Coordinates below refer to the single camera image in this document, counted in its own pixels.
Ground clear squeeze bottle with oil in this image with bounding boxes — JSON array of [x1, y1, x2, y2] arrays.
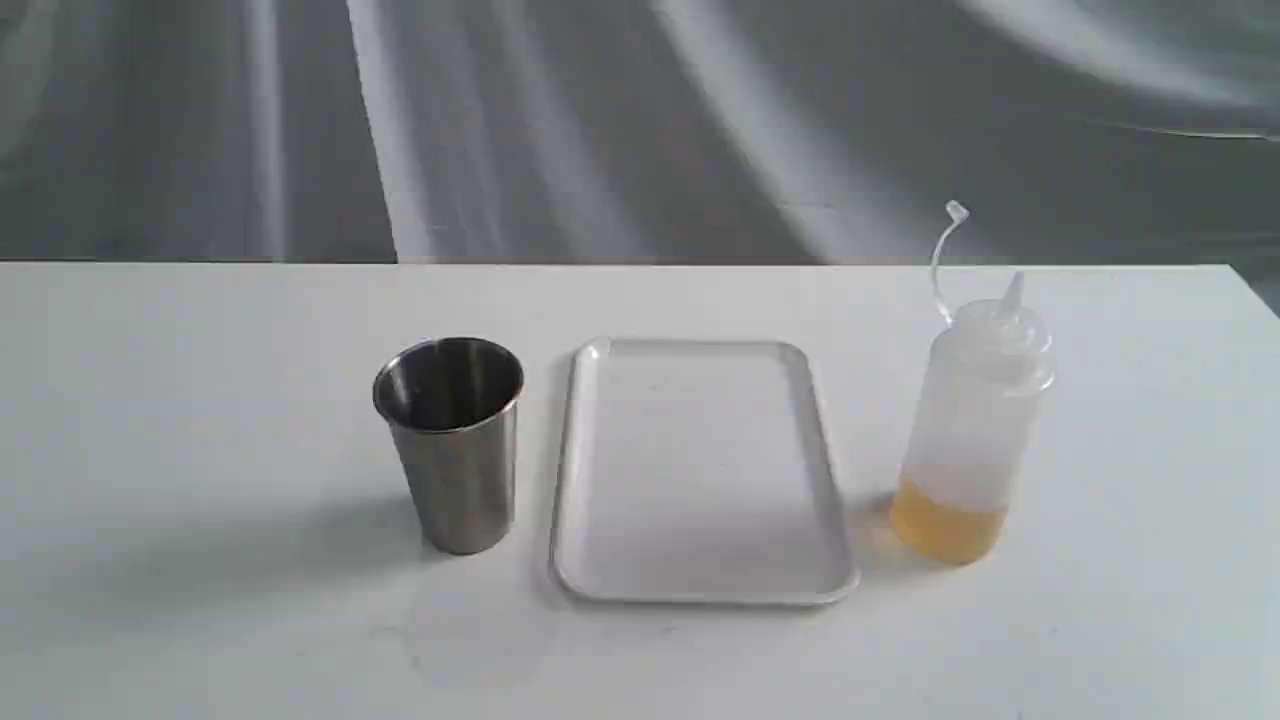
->
[[890, 200, 1055, 566]]

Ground stainless steel cup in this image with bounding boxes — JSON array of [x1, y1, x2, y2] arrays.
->
[[371, 337, 525, 556]]

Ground white plastic tray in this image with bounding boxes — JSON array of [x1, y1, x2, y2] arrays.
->
[[549, 337, 860, 609]]

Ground grey fabric backdrop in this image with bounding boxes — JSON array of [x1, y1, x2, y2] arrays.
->
[[1, 1, 1279, 307]]

